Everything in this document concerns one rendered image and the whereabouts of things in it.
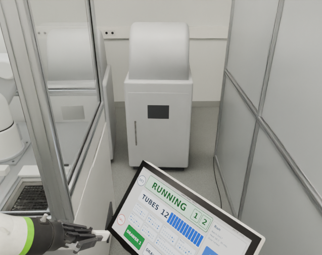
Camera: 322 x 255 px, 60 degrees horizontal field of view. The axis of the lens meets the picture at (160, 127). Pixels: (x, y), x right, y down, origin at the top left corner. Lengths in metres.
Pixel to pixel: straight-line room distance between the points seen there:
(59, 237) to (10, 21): 0.59
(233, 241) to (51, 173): 0.66
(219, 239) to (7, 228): 0.58
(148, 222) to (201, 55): 3.33
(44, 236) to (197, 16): 3.59
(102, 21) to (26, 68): 3.19
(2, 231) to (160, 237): 0.52
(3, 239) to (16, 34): 0.53
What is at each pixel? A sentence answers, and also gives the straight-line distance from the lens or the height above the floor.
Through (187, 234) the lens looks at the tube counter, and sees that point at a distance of 0.98.
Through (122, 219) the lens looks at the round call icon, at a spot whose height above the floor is 1.02.
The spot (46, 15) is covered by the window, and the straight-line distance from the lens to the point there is 1.08.
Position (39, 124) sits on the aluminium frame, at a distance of 1.00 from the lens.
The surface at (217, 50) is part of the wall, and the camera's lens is 4.17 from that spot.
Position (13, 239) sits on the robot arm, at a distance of 0.75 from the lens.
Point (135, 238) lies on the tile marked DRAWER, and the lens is 1.10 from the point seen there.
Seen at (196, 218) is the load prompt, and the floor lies 1.15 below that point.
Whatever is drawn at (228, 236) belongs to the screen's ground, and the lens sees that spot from 0.92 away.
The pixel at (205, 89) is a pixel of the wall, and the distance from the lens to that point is 4.32.
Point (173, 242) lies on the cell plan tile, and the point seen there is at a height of 1.07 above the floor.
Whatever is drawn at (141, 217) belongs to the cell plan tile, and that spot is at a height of 1.06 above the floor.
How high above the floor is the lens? 1.86
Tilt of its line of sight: 29 degrees down
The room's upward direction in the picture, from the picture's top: straight up
